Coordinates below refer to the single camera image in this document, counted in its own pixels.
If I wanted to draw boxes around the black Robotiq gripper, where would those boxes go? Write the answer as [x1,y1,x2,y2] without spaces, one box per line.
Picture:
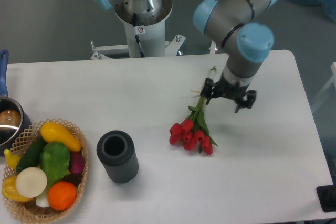
[200,74,257,113]

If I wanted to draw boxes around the red tulip bouquet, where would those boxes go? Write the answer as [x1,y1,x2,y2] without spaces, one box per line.
[169,95,217,155]

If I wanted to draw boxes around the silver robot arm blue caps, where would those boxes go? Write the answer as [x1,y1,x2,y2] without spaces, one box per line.
[94,0,277,109]

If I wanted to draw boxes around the dark grey ribbed vase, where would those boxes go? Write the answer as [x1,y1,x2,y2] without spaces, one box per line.
[96,130,139,184]

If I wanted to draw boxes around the black device at table edge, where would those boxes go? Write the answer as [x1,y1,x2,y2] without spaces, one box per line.
[316,185,335,212]

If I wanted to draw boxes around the purple red onion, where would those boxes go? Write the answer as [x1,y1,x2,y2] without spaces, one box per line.
[69,153,86,175]

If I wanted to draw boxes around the yellow squash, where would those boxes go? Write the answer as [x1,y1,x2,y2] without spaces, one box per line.
[40,122,82,152]

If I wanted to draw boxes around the woven wicker basket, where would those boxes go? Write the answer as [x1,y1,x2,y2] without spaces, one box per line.
[1,119,89,223]

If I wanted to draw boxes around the green lettuce leaf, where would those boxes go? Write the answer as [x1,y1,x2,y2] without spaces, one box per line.
[36,142,70,208]

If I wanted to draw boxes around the orange fruit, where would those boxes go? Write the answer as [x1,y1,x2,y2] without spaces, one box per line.
[48,182,77,211]

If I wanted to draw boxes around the dark green cucumber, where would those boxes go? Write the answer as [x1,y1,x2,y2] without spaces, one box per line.
[16,135,47,174]

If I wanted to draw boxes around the white round radish slice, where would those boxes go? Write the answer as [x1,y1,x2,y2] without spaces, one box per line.
[15,167,47,198]

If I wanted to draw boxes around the yellow bell pepper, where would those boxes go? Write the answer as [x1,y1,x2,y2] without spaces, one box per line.
[2,176,33,202]

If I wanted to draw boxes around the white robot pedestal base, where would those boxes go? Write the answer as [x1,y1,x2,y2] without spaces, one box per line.
[90,17,186,60]

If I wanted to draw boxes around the white frame at right edge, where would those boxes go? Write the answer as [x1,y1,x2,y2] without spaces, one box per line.
[310,62,335,114]

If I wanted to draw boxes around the blue handled saucepan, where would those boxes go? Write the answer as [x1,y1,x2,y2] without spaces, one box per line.
[1,49,31,156]

